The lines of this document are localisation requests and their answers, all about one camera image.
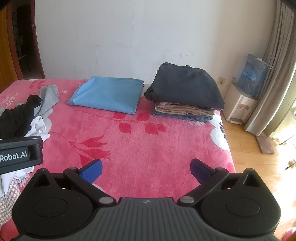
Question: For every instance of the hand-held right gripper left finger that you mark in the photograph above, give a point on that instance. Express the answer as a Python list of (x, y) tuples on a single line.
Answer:
[(92, 172)]

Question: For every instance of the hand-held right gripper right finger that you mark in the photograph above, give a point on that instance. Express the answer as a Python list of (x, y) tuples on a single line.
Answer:
[(199, 172)]

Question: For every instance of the light blue t-shirt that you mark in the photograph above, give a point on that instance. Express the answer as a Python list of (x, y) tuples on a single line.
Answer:
[(106, 93)]

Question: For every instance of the white crumpled garment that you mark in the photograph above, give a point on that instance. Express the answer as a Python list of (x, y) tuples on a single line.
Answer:
[(37, 128)]

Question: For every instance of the black crumpled garment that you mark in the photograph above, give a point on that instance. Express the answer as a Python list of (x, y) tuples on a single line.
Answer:
[(18, 115)]

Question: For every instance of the pink floral blanket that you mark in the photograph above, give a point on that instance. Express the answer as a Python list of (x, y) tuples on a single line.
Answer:
[(143, 143)]

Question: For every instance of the tan folded garment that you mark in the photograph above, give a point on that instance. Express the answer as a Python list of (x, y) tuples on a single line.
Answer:
[(182, 108)]

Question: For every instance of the brown floor mat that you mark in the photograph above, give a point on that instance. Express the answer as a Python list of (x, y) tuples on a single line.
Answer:
[(265, 144)]

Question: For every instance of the white water dispenser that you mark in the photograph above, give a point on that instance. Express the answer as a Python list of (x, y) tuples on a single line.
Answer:
[(239, 105)]

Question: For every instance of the black folded garment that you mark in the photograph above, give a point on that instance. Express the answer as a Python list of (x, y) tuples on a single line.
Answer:
[(187, 85)]

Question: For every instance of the blue water bottle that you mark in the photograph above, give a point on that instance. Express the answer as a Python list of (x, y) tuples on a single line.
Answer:
[(252, 75)]

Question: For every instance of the wooden wardrobe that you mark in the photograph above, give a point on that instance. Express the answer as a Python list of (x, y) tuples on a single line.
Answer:
[(18, 39)]

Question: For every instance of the beige curtain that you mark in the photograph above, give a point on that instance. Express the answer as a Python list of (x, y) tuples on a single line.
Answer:
[(272, 69)]

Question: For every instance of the wall socket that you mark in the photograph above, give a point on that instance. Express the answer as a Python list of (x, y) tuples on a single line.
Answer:
[(221, 81)]

